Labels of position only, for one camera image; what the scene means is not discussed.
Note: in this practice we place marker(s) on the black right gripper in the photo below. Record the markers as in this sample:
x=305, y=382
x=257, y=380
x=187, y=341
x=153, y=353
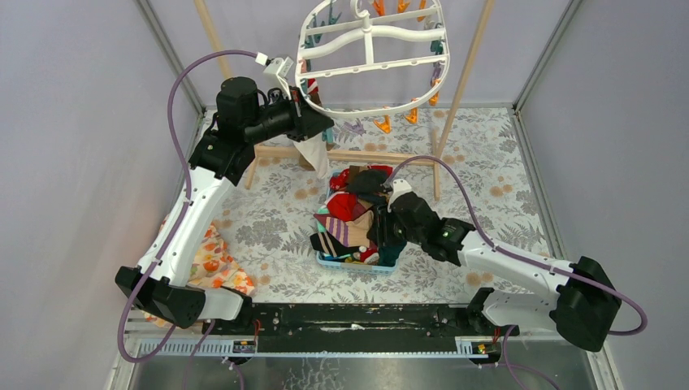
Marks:
x=379, y=231

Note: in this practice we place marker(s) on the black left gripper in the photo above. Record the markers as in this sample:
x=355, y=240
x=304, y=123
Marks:
x=297, y=120

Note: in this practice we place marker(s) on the purple striped sock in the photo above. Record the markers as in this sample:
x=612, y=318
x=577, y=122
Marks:
x=345, y=234

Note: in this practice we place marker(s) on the white oval clip hanger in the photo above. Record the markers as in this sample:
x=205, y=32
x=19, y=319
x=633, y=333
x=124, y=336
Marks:
x=322, y=39

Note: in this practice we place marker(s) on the red white striped sock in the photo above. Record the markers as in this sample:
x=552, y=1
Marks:
x=312, y=90

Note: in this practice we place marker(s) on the tan brown sock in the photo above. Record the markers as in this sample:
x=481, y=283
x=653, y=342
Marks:
x=304, y=163

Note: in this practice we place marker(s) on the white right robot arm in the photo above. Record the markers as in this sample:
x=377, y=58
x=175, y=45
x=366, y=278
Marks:
x=574, y=299

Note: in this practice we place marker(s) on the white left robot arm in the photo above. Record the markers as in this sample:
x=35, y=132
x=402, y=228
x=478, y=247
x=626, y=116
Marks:
x=245, y=116

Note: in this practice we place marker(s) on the dark teal sock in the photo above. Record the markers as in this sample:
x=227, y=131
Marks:
x=388, y=255

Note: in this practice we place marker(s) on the black sock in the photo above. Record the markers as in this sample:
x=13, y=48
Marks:
x=368, y=181

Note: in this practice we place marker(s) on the floral patterned table mat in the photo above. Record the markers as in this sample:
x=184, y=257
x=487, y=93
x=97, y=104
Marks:
x=267, y=226

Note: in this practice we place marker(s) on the blue plastic sock basket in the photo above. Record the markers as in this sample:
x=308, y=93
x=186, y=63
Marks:
x=340, y=264

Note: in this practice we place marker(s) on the orange floral cloth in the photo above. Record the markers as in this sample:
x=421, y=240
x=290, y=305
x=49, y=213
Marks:
x=214, y=267

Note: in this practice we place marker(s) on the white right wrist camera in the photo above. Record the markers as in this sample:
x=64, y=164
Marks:
x=397, y=188

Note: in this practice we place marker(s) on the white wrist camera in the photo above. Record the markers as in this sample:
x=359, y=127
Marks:
x=397, y=188
x=276, y=73

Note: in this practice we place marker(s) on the wooden drying rack frame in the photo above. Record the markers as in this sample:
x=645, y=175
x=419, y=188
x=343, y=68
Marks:
x=438, y=138

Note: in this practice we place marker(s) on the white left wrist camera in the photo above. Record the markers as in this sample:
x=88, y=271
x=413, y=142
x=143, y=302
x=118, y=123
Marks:
x=276, y=73

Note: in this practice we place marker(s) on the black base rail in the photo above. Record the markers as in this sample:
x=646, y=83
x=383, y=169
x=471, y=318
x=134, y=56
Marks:
x=360, y=328

